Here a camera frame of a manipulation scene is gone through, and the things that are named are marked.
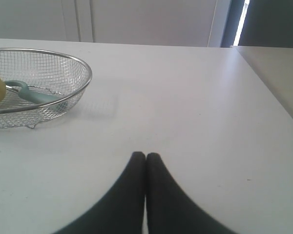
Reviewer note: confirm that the oval wire mesh basket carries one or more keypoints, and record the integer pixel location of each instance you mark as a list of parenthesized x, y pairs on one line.
[(47, 72)]

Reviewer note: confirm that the teal handled peeler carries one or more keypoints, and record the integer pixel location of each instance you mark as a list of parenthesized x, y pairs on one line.
[(24, 92)]

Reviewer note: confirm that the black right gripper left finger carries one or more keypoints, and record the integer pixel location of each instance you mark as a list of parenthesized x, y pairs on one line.
[(121, 209)]

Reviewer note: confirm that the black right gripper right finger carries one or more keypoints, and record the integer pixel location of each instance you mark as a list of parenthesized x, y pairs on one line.
[(169, 209)]

